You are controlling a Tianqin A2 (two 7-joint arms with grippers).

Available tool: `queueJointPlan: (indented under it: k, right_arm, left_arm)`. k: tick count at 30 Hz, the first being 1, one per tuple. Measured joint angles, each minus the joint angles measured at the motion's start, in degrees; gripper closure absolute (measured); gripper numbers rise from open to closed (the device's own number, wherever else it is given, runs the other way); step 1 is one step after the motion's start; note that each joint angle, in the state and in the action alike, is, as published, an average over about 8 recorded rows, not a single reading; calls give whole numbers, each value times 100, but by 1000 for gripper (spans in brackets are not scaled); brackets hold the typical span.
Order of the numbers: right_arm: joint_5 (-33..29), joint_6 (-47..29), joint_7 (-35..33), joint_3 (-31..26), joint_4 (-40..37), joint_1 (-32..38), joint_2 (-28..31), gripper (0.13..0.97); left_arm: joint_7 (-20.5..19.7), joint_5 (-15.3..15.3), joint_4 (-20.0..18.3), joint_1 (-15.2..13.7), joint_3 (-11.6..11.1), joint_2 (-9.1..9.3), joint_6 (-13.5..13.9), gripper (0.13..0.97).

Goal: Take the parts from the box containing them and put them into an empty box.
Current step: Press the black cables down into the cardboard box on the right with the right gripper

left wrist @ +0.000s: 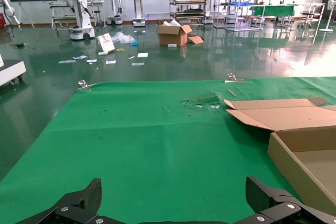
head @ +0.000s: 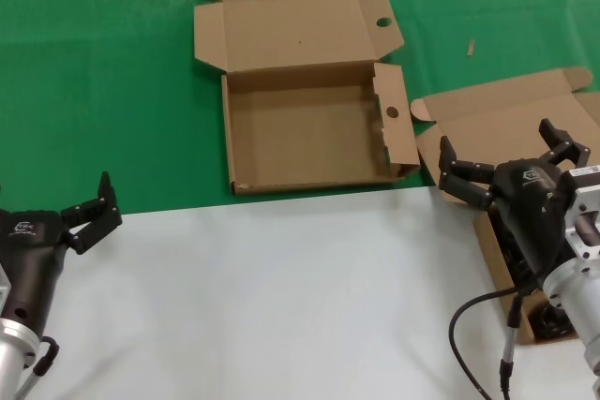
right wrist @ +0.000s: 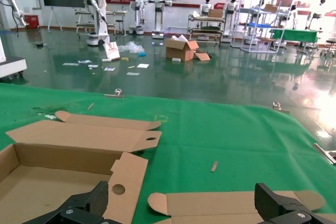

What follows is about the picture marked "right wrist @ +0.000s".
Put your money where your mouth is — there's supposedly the white machine base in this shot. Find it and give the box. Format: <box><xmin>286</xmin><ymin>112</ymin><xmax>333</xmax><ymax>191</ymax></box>
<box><xmin>0</xmin><ymin>34</ymin><xmax>28</xmax><ymax>79</ymax></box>

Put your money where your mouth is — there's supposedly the clear plastic wrap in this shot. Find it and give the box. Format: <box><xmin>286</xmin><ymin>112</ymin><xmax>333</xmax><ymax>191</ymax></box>
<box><xmin>117</xmin><ymin>41</ymin><xmax>145</xmax><ymax>54</ymax></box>

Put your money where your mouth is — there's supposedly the red box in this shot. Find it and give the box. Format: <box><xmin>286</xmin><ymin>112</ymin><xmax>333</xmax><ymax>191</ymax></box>
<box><xmin>24</xmin><ymin>15</ymin><xmax>40</xmax><ymax>30</ymax></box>

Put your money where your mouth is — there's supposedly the black stool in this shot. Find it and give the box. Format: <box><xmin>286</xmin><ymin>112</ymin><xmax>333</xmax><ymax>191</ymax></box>
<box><xmin>115</xmin><ymin>19</ymin><xmax>124</xmax><ymax>36</ymax></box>

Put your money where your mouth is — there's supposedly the white tube rack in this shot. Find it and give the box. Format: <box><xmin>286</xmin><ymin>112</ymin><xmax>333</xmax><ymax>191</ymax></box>
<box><xmin>230</xmin><ymin>5</ymin><xmax>286</xmax><ymax>53</ymax></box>

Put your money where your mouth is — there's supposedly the open brown cardboard box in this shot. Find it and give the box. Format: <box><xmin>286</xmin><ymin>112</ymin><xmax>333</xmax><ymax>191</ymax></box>
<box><xmin>0</xmin><ymin>110</ymin><xmax>162</xmax><ymax>224</ymax></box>
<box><xmin>147</xmin><ymin>189</ymin><xmax>336</xmax><ymax>224</ymax></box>

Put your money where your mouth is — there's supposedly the metal shelf cart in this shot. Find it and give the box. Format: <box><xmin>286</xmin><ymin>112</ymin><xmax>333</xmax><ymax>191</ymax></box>
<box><xmin>187</xmin><ymin>14</ymin><xmax>225</xmax><ymax>48</ymax></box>

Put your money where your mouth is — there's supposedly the white humanoid robot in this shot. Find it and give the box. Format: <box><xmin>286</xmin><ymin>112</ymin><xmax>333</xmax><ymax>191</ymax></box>
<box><xmin>287</xmin><ymin>5</ymin><xmax>299</xmax><ymax>29</ymax></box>
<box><xmin>306</xmin><ymin>0</ymin><xmax>326</xmax><ymax>30</ymax></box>
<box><xmin>199</xmin><ymin>0</ymin><xmax>213</xmax><ymax>15</ymax></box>
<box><xmin>223</xmin><ymin>0</ymin><xmax>239</xmax><ymax>43</ymax></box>

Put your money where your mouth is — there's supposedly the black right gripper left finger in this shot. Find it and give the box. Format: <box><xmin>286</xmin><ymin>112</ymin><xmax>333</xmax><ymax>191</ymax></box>
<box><xmin>26</xmin><ymin>181</ymin><xmax>111</xmax><ymax>224</ymax></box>

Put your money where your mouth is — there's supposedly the green covered table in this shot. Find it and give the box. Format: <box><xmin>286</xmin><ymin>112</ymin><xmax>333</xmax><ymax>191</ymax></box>
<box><xmin>271</xmin><ymin>28</ymin><xmax>319</xmax><ymax>51</ymax></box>

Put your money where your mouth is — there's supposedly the red white paper bag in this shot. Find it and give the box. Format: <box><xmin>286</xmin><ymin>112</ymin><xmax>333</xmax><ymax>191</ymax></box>
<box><xmin>102</xmin><ymin>42</ymin><xmax>121</xmax><ymax>61</ymax></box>

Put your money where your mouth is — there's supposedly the small cardboard box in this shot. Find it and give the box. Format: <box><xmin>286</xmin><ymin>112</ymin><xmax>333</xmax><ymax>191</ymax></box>
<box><xmin>264</xmin><ymin>3</ymin><xmax>278</xmax><ymax>14</ymax></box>

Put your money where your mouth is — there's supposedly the large open cardboard carton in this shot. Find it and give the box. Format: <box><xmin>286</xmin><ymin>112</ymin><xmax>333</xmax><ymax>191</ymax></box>
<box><xmin>165</xmin><ymin>35</ymin><xmax>200</xmax><ymax>62</ymax></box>

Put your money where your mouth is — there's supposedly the closed cardboard box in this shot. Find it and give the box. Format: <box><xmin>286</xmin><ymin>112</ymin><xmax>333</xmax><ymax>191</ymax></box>
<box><xmin>208</xmin><ymin>8</ymin><xmax>224</xmax><ymax>19</ymax></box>

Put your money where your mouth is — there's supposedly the white robot on round base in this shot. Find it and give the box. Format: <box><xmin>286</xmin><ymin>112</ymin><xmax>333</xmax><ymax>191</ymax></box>
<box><xmin>129</xmin><ymin>0</ymin><xmax>144</xmax><ymax>36</ymax></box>

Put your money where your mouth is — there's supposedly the white robot arm with cables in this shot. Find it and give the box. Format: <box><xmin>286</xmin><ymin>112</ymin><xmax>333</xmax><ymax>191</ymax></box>
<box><xmin>0</xmin><ymin>0</ymin><xmax>29</xmax><ymax>28</ymax></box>

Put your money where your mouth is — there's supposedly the humanoid robot arms spread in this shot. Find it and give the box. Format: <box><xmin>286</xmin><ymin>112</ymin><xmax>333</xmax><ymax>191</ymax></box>
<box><xmin>140</xmin><ymin>0</ymin><xmax>173</xmax><ymax>38</ymax></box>

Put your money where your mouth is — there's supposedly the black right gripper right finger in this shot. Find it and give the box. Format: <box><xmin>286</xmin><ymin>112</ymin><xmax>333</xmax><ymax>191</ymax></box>
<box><xmin>254</xmin><ymin>183</ymin><xmax>336</xmax><ymax>224</ymax></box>

